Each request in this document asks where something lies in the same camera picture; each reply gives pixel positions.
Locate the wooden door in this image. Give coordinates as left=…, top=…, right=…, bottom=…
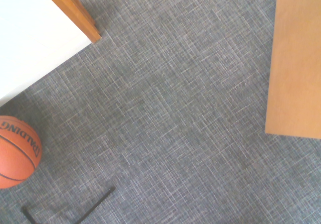
left=265, top=0, right=321, bottom=140

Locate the orange Spalding basketball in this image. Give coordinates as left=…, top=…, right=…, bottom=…
left=0, top=115, right=43, bottom=189

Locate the black camera tripod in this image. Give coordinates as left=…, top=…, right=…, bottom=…
left=22, top=185, right=116, bottom=224

